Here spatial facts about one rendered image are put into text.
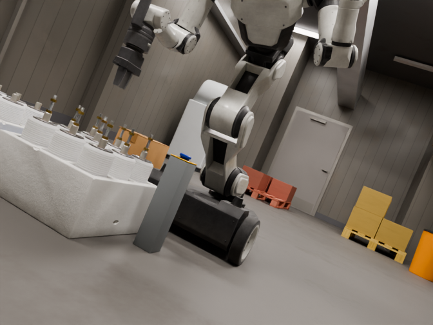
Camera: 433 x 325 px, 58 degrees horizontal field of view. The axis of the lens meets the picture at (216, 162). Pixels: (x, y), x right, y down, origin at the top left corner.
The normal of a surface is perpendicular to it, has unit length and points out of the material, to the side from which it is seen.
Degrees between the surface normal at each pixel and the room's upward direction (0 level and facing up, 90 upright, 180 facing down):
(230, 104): 58
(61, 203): 90
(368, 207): 90
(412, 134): 90
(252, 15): 146
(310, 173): 90
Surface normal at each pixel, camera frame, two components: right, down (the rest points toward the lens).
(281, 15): -0.30, 0.78
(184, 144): -0.30, -0.11
